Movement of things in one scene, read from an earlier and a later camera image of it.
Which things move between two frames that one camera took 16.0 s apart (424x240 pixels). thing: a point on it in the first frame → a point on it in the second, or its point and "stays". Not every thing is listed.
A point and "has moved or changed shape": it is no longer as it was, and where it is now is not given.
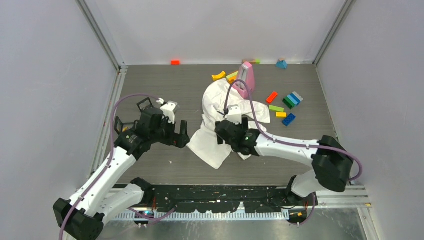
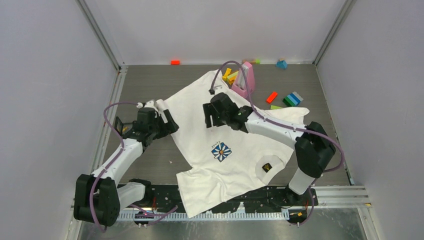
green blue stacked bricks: [292, 100] stays
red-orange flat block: [271, 97] stays
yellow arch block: [215, 77] → [224, 77]
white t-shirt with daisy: [205, 144] has moved or changed shape
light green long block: [233, 75] stays
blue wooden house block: [282, 64] stays
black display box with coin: [120, 127] stays
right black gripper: [244, 126] → [208, 110]
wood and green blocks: [252, 61] stays
